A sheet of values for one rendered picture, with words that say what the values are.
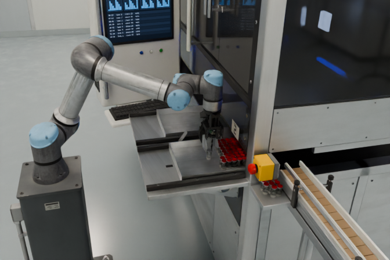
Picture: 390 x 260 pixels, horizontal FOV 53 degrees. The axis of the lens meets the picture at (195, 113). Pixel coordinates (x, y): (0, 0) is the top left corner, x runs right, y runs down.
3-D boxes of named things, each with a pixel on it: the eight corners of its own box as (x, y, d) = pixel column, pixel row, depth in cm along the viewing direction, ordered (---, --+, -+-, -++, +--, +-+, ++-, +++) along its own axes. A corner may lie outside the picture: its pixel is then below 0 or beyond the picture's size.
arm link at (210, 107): (201, 95, 157) (220, 93, 159) (200, 105, 159) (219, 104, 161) (205, 103, 151) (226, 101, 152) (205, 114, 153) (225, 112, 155)
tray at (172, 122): (218, 109, 213) (218, 103, 212) (234, 132, 191) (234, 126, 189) (156, 115, 205) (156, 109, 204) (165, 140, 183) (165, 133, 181)
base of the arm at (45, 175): (31, 187, 164) (26, 168, 160) (33, 167, 177) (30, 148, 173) (68, 181, 168) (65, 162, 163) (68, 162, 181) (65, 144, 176)
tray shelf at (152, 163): (215, 108, 218) (215, 105, 218) (266, 183, 158) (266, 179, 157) (129, 116, 207) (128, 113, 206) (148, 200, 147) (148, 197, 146)
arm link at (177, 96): (60, 47, 138) (191, 91, 135) (75, 39, 147) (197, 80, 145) (57, 76, 143) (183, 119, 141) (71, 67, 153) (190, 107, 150)
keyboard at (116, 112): (173, 99, 241) (173, 96, 240) (181, 108, 230) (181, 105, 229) (108, 110, 226) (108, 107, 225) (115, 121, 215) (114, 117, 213)
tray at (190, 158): (239, 140, 184) (240, 134, 182) (262, 172, 162) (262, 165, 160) (169, 149, 176) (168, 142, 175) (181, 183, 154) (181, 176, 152)
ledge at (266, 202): (282, 184, 158) (282, 180, 157) (297, 205, 147) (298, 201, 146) (249, 189, 155) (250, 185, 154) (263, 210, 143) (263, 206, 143)
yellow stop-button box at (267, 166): (269, 168, 150) (271, 152, 147) (277, 179, 144) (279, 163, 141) (251, 170, 149) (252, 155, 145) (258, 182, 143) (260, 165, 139)
